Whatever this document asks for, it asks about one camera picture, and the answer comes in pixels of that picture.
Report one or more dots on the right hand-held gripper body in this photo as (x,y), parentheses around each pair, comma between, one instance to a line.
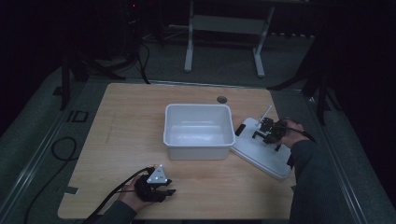
(274,130)

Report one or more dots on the black tripod stand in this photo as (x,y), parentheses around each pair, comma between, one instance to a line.
(322,99)
(66,84)

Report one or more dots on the person's left hand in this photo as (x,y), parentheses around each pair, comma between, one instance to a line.
(132,197)

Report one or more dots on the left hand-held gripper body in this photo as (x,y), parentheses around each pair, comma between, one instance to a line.
(149,186)

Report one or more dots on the person's right hand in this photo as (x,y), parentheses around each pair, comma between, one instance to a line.
(292,135)

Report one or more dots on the grey tape piece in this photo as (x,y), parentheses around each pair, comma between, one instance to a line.
(71,190)

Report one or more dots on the white metal stand frame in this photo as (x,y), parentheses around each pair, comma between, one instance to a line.
(224,26)

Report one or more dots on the white plastic storage box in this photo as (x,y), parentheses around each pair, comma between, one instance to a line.
(199,130)

